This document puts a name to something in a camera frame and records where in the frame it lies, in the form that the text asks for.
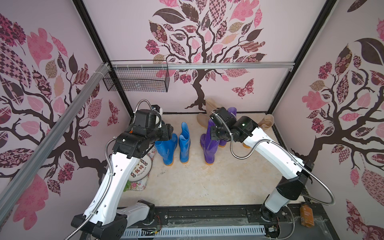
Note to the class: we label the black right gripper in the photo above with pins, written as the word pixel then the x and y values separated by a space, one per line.
pixel 216 132

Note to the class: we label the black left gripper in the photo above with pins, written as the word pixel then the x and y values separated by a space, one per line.
pixel 167 132

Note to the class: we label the beige rain boot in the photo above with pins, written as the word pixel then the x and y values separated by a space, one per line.
pixel 261 124
pixel 203 119

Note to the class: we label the blue rain boot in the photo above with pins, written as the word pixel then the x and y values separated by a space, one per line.
pixel 184 143
pixel 166 149

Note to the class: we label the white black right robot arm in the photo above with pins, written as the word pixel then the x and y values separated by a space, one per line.
pixel 249 133

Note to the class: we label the left metal flex conduit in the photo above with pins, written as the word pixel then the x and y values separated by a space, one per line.
pixel 105 186

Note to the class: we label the orange brown bottle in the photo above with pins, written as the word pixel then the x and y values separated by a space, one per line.
pixel 307 216

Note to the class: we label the black wire basket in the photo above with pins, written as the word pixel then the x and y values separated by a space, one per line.
pixel 138 76

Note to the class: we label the horizontal aluminium rail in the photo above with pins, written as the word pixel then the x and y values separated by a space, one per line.
pixel 214 66

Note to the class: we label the diagonal aluminium rail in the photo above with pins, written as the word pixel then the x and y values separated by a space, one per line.
pixel 17 186

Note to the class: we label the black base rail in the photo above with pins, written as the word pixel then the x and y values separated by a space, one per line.
pixel 193 214

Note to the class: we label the white slotted cable duct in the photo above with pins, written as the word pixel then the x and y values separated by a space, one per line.
pixel 192 232

